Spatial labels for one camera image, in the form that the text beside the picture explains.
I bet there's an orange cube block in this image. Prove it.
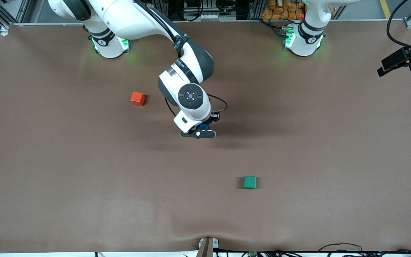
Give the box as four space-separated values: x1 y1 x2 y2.
130 91 146 107

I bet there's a brown table mat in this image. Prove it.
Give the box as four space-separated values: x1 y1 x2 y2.
0 21 411 255

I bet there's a bag of orange rolls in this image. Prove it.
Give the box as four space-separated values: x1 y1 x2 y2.
262 0 305 21

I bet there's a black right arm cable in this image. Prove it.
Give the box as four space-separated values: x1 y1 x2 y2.
134 0 228 116

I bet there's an aluminium table edge rail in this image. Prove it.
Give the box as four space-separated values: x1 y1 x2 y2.
9 19 406 26

